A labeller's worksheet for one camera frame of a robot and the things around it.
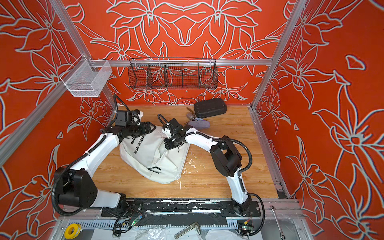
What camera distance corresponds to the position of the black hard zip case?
110 centimetres

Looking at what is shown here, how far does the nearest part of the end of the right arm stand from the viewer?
0.68m

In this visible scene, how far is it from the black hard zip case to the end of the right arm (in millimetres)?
366
